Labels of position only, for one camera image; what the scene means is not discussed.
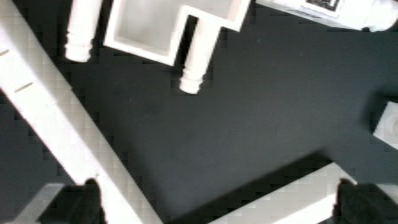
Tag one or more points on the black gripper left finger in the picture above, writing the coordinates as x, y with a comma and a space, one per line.
78, 205

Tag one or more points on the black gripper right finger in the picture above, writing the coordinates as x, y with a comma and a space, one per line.
366, 203

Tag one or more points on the white chair leg block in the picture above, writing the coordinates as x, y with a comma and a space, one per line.
348, 14

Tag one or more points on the small white tagged cube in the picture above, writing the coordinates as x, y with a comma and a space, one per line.
385, 130

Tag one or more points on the white L-shaped fence frame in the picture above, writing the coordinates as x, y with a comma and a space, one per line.
225, 157

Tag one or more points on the white chair seat part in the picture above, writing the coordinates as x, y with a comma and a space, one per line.
145, 26

